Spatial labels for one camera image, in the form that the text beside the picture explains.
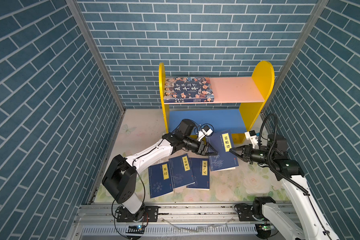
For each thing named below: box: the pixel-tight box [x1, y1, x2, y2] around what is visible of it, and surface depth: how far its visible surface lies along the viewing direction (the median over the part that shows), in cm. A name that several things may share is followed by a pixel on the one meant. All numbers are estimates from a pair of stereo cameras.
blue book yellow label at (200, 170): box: [186, 157, 210, 191], surface depth 87 cm
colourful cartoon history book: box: [164, 77, 215, 103], surface depth 72 cm
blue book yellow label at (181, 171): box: [168, 153, 196, 189], surface depth 88 cm
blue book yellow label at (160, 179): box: [148, 161, 174, 199], surface depth 85 cm
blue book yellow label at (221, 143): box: [206, 129, 239, 172], surface depth 71 cm
